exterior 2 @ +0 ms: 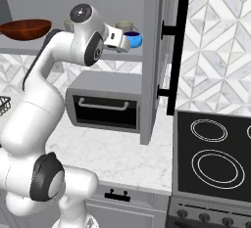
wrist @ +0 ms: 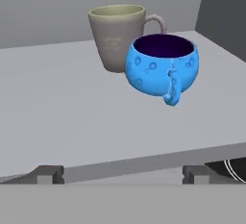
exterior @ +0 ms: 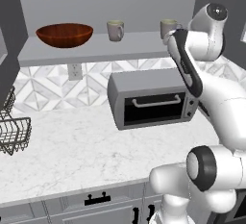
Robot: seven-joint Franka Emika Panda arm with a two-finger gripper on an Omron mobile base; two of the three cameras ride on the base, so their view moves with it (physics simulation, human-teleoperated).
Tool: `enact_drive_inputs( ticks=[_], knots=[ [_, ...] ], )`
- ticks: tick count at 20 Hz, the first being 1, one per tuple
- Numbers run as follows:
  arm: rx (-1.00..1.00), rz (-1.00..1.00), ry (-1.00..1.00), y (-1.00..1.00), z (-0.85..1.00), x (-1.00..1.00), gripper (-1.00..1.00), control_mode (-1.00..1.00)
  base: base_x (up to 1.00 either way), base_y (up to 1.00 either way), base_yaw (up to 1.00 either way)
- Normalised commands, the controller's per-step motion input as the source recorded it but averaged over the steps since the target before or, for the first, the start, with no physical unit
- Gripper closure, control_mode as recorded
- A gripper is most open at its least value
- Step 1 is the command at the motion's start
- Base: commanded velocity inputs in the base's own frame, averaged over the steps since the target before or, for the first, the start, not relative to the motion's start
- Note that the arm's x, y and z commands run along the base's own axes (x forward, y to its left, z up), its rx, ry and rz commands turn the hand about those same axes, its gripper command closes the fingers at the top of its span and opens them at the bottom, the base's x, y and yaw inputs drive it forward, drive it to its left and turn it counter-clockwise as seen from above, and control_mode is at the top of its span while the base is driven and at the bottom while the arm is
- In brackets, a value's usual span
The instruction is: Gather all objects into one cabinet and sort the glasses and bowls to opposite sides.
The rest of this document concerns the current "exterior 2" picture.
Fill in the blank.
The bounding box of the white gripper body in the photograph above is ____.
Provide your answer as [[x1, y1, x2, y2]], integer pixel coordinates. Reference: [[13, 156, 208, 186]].
[[103, 29, 131, 54]]

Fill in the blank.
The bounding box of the grey cabinet door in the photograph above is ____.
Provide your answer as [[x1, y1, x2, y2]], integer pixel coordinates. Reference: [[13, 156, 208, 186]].
[[139, 0, 182, 146]]

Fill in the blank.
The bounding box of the blue cup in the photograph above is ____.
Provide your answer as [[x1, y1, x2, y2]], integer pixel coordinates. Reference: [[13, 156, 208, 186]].
[[124, 31, 143, 49]]

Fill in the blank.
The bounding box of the beige mug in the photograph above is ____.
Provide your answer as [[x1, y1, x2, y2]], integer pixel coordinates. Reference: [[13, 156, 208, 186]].
[[63, 19, 75, 33], [115, 21, 138, 34]]

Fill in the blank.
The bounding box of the grey toaster oven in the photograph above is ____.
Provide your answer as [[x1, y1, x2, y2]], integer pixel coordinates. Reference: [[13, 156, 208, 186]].
[[65, 70, 143, 135]]

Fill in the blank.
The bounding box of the brown wooden bowl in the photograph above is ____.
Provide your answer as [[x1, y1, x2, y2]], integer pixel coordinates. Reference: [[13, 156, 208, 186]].
[[0, 18, 53, 42]]

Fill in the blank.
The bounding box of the black and grey stove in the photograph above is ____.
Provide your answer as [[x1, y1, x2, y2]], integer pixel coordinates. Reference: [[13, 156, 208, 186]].
[[165, 109, 251, 228]]

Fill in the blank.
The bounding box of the grey drawer front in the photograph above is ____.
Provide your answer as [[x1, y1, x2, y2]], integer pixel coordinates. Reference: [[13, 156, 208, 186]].
[[83, 181, 172, 228]]

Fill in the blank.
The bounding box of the black cabinet door handle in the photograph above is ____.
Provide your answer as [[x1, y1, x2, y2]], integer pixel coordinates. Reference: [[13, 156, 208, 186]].
[[156, 0, 190, 116]]

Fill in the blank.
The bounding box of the silver toaster oven handle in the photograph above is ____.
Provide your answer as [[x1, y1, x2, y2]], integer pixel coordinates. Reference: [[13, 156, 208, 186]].
[[77, 97, 129, 112]]

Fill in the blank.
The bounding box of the black wire basket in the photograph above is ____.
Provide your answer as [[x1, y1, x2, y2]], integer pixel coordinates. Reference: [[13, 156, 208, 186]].
[[0, 96, 12, 116]]

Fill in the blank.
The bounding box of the black drawer handle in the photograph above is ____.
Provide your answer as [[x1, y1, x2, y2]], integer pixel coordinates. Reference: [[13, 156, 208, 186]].
[[104, 188, 132, 203]]

